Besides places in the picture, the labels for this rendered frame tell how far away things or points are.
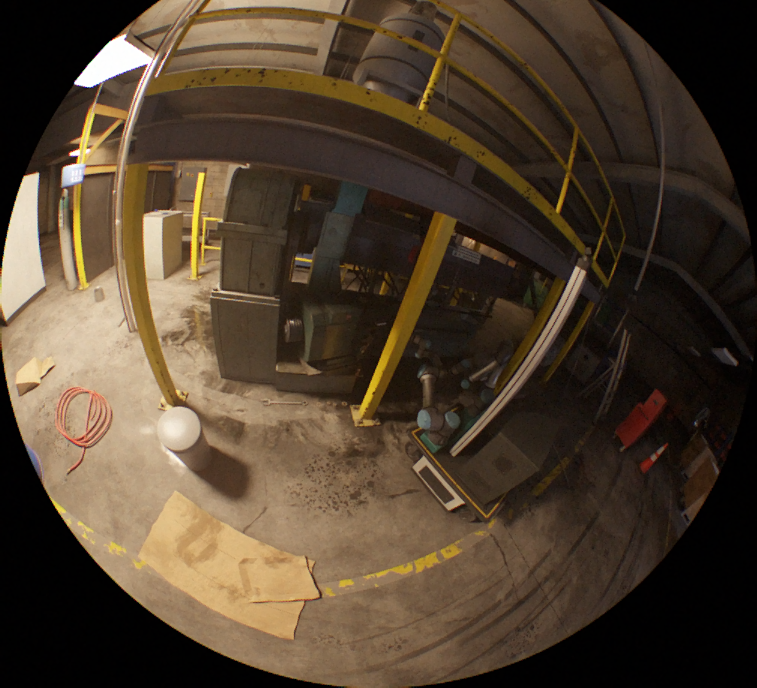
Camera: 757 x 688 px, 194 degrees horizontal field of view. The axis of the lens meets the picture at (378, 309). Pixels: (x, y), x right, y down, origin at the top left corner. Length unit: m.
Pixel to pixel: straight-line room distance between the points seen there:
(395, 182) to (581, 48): 4.19
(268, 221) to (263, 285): 0.44
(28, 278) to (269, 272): 5.04
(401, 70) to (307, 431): 3.01
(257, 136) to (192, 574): 2.26
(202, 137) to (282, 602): 2.33
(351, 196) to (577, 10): 4.21
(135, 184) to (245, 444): 1.73
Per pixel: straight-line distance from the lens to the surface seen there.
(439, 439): 1.55
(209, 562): 1.70
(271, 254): 1.55
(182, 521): 1.76
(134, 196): 1.38
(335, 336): 1.65
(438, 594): 1.86
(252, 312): 1.70
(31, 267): 5.61
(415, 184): 1.18
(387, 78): 2.17
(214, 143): 1.19
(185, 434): 1.49
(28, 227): 5.54
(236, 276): 1.66
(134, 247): 1.42
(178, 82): 1.38
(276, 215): 1.51
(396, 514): 1.76
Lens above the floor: 1.61
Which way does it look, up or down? 25 degrees down
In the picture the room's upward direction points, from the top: 19 degrees clockwise
